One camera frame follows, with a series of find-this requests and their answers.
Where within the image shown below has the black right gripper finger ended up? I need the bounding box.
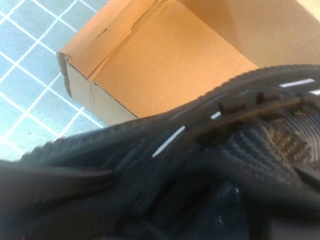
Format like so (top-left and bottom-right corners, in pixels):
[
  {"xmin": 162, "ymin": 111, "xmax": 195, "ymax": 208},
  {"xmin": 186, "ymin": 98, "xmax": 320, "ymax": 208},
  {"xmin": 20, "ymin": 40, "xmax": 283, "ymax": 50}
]
[{"xmin": 0, "ymin": 159, "xmax": 116, "ymax": 202}]

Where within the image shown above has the black knit sneaker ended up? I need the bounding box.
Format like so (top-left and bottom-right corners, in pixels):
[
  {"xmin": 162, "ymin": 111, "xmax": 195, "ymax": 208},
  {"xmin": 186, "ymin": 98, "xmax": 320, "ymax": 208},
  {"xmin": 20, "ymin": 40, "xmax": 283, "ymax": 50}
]
[{"xmin": 0, "ymin": 63, "xmax": 320, "ymax": 240}]

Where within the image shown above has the brown cardboard shoe box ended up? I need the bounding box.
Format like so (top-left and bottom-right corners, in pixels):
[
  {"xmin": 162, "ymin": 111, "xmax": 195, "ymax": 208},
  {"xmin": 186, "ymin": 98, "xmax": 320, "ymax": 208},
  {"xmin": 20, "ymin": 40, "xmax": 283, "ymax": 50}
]
[{"xmin": 56, "ymin": 0, "xmax": 320, "ymax": 126}]

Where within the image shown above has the green white grid tablecloth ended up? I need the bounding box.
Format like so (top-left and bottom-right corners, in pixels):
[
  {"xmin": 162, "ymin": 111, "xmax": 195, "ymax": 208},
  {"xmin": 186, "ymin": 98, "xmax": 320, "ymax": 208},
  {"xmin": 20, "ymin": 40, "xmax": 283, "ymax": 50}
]
[{"xmin": 0, "ymin": 0, "xmax": 141, "ymax": 162}]

